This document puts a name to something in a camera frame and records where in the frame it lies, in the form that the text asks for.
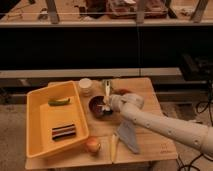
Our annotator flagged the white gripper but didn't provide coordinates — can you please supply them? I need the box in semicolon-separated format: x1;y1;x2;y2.
109;94;127;112

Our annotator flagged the white dish brush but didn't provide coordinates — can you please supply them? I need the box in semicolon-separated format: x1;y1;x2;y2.
102;85;111;113

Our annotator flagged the purple bowl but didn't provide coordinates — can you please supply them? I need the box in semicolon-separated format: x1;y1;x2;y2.
89;96;113;118

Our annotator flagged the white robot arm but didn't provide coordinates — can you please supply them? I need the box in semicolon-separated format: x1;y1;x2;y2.
109;93;213;157

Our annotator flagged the grey cloth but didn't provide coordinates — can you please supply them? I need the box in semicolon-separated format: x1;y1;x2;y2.
116;120;140;154

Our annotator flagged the white cup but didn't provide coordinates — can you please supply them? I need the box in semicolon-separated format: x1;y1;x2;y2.
78;78;93;96

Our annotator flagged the yellow banana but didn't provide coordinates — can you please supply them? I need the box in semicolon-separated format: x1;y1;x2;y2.
110;134;119;163

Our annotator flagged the orange apple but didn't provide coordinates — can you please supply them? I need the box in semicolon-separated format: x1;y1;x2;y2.
85;136;101;154

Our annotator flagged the wooden table board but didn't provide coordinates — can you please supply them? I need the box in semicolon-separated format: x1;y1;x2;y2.
25;82;177;170

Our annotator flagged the striped black red sponge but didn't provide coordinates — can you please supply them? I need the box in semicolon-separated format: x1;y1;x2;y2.
52;124;76;140

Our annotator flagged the yellow plastic tray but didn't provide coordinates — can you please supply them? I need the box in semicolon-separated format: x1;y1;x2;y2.
26;81;89;158

